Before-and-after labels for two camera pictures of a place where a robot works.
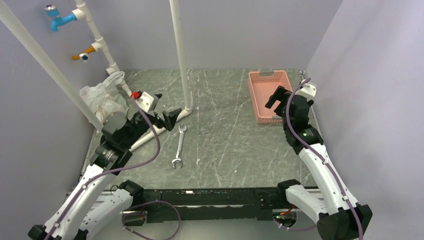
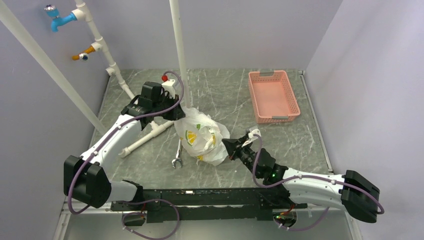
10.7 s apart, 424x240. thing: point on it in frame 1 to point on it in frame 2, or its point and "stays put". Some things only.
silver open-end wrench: x=178 y=159 stays put
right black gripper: x=280 y=94 to x=230 y=144
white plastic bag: x=103 y=99 to x=202 y=136
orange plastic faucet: x=84 y=56 stays put
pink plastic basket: x=262 y=88 stays put
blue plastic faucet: x=54 y=12 stays put
